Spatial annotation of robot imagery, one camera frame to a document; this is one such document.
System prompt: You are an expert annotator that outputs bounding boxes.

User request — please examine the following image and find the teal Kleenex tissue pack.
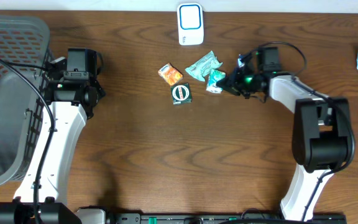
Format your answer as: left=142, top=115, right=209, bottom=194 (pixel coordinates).
left=206, top=69, right=226, bottom=94

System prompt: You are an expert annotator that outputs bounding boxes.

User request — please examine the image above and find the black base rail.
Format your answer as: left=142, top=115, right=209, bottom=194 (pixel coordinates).
left=110, top=213, right=347, bottom=224

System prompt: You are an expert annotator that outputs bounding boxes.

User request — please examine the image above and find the grey plastic mesh basket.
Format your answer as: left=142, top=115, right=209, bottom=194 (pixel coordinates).
left=0, top=16, right=53, bottom=185

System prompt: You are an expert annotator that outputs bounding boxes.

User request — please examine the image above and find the light green wrapper pack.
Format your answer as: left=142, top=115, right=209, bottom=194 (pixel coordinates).
left=185, top=51, right=223, bottom=82

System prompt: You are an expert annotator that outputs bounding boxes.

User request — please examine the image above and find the orange tissue pack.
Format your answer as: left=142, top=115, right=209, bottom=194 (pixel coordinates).
left=158, top=63, right=183, bottom=86

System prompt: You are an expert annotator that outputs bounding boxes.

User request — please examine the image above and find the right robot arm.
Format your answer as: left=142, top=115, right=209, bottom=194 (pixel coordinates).
left=216, top=64, right=354, bottom=222

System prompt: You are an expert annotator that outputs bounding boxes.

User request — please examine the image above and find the green round-logo box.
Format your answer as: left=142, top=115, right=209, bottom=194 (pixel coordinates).
left=170, top=83, right=192, bottom=105

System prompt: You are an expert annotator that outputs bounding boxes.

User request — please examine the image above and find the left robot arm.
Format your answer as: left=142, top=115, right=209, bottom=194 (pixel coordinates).
left=0, top=49, right=109, bottom=223

